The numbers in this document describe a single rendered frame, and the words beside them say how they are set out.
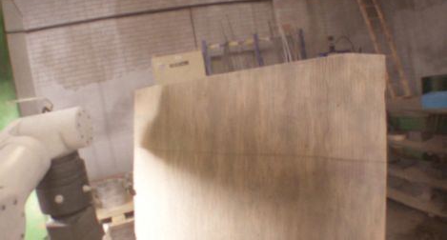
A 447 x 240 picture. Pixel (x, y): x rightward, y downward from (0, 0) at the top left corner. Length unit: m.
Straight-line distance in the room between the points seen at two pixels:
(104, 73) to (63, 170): 4.93
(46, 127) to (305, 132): 0.52
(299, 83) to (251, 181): 0.28
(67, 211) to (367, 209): 0.55
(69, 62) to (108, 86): 0.73
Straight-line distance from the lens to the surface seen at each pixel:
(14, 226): 0.33
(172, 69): 5.09
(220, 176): 0.91
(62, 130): 0.51
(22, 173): 0.42
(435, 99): 2.96
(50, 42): 5.60
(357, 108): 0.68
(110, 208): 4.20
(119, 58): 5.44
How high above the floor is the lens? 1.50
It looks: 7 degrees down
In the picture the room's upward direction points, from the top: 10 degrees counter-clockwise
